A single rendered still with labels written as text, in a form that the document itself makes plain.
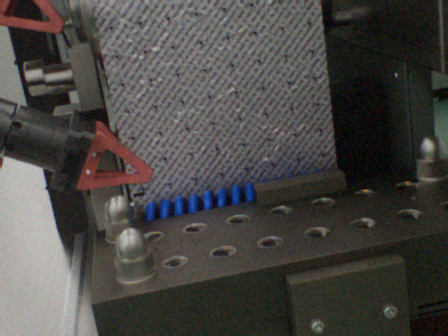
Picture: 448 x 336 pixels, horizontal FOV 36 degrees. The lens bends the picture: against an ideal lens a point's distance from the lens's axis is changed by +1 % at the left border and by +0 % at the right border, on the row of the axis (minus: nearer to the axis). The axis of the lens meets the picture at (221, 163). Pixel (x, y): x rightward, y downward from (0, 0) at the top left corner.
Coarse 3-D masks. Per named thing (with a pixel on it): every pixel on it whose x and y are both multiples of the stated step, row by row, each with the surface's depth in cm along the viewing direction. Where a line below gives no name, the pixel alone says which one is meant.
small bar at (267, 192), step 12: (336, 168) 74; (276, 180) 74; (288, 180) 73; (300, 180) 73; (312, 180) 72; (324, 180) 72; (336, 180) 72; (264, 192) 72; (276, 192) 72; (288, 192) 72; (300, 192) 72; (312, 192) 72; (324, 192) 73; (264, 204) 72
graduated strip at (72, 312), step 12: (84, 240) 105; (72, 252) 101; (84, 252) 100; (72, 264) 97; (84, 264) 97; (72, 276) 93; (84, 276) 93; (72, 288) 90; (72, 300) 87; (72, 312) 84; (72, 324) 81
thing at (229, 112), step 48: (192, 48) 72; (240, 48) 73; (288, 48) 74; (144, 96) 73; (192, 96) 74; (240, 96) 75; (288, 96) 75; (144, 144) 75; (192, 144) 75; (240, 144) 76; (288, 144) 77; (144, 192) 76; (192, 192) 77
